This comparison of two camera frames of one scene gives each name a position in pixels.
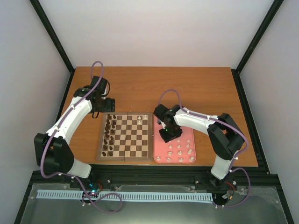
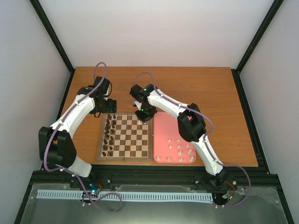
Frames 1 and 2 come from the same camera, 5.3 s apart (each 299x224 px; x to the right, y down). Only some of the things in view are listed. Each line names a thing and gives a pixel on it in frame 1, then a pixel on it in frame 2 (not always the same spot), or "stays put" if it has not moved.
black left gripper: x=110 y=107 stays put
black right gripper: x=167 y=138 to x=144 y=118
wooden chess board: x=125 y=136 stays put
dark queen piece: x=106 y=133 stays put
